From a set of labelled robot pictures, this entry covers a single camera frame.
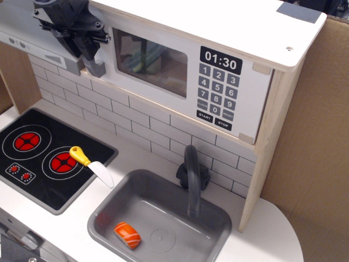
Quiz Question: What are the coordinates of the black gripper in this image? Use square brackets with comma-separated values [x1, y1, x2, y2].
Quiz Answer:
[32, 1, 110, 61]

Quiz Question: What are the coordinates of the white toy microwave door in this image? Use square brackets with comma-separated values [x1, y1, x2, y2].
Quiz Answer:
[89, 6, 274, 144]

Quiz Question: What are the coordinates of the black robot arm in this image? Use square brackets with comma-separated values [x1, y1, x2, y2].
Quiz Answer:
[32, 0, 109, 61]

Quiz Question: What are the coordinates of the wooden microwave cabinet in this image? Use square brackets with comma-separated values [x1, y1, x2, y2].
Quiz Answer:
[91, 1, 326, 231]

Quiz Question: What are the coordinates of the grey range hood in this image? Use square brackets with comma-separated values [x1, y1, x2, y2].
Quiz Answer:
[1, 1, 85, 76]

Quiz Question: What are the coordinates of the green toy vegetable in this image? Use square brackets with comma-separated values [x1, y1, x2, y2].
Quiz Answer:
[122, 41, 167, 75]

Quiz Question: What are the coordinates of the black toy stove top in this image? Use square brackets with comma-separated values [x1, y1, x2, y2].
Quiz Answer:
[1, 109, 118, 215]

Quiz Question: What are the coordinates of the dark grey toy faucet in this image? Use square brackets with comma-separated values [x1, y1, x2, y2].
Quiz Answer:
[176, 145, 210, 218]

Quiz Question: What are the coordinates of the grey toy sink basin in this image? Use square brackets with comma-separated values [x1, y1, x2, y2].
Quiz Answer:
[87, 170, 232, 261]

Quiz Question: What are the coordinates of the orange salmon sushi toy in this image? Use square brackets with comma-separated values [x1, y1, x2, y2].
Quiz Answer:
[113, 222, 141, 249]

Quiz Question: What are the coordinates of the grey oven front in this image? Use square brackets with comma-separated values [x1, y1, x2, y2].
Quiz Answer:
[1, 209, 75, 261]

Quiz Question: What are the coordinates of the grey tape patch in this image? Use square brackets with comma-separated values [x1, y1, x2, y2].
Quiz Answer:
[276, 2, 322, 23]

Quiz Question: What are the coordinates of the brown cardboard panel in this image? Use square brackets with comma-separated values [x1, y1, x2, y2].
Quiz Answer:
[262, 17, 348, 261]

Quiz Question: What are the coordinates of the yellow handled toy knife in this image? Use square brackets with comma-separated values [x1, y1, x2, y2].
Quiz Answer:
[69, 146, 114, 188]

